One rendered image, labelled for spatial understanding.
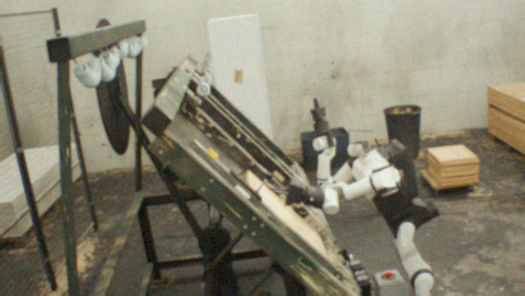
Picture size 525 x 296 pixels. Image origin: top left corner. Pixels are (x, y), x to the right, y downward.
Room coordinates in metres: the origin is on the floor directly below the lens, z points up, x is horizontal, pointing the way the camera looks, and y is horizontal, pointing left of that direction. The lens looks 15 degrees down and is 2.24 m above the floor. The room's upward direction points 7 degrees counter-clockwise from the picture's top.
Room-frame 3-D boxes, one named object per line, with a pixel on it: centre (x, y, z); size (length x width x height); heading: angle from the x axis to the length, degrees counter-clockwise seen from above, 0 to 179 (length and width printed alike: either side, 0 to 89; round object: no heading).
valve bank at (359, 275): (2.71, -0.45, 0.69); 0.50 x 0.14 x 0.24; 1
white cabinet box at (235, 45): (6.83, 0.09, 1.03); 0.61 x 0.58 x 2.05; 178
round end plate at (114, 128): (3.17, 0.76, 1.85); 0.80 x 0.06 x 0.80; 1
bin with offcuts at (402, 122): (6.93, -1.92, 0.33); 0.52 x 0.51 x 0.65; 178
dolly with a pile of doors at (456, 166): (5.64, -2.05, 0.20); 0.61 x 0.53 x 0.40; 178
